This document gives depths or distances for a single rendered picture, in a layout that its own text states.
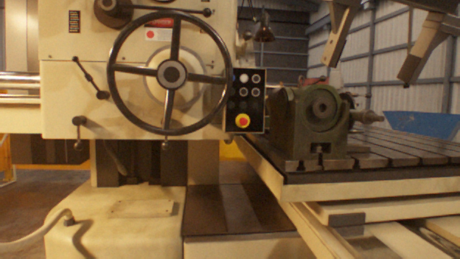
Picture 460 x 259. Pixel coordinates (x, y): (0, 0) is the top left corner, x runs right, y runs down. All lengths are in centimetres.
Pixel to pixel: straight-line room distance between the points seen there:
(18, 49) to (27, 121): 64
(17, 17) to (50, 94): 101
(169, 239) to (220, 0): 104
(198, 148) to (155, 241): 70
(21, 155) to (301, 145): 176
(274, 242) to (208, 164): 71
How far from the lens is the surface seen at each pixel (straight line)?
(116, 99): 75
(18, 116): 153
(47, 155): 194
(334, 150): 102
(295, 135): 93
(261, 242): 124
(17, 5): 206
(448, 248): 127
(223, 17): 101
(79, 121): 102
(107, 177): 181
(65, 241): 135
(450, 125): 675
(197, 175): 171
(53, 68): 111
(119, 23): 101
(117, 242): 125
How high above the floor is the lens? 125
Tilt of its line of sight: 5 degrees down
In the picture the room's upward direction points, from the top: 2 degrees clockwise
